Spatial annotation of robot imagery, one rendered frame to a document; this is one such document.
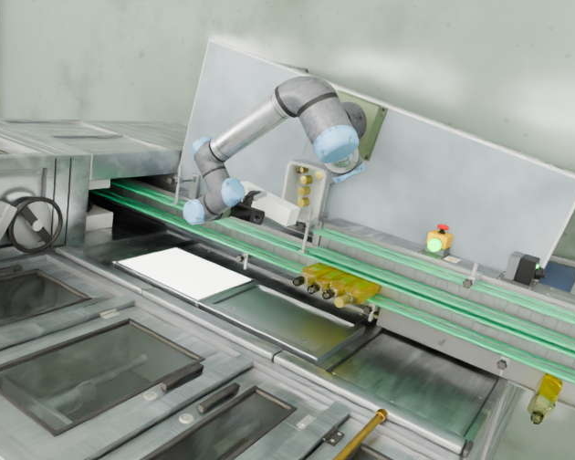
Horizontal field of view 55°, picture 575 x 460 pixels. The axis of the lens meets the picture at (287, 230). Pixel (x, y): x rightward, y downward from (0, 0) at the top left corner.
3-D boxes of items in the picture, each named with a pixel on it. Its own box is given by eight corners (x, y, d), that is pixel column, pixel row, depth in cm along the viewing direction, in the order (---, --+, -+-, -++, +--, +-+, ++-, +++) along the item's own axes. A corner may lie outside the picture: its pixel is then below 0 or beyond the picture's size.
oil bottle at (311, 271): (325, 271, 210) (295, 284, 192) (328, 256, 208) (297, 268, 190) (338, 276, 207) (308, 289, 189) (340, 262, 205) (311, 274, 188)
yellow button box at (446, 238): (430, 246, 200) (423, 250, 193) (435, 226, 197) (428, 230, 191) (449, 253, 196) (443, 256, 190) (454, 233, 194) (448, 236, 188)
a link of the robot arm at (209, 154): (305, 52, 139) (178, 148, 165) (324, 90, 138) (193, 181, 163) (327, 57, 149) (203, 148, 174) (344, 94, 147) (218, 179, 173)
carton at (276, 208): (246, 181, 202) (236, 182, 197) (300, 208, 191) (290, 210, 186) (242, 196, 204) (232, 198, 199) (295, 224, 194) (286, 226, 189)
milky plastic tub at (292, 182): (289, 212, 229) (277, 214, 222) (299, 158, 223) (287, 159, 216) (326, 224, 221) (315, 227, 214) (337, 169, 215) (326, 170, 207)
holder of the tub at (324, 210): (288, 224, 231) (277, 226, 225) (300, 159, 223) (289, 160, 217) (324, 236, 223) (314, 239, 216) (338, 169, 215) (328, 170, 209)
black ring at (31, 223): (54, 245, 214) (0, 255, 197) (57, 191, 209) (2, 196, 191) (62, 248, 212) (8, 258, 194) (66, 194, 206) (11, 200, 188)
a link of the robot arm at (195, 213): (205, 218, 163) (187, 230, 168) (229, 214, 172) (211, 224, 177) (194, 193, 164) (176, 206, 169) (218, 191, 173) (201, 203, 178)
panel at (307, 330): (174, 252, 237) (110, 267, 208) (175, 245, 236) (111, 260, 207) (364, 333, 193) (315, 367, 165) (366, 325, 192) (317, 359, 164)
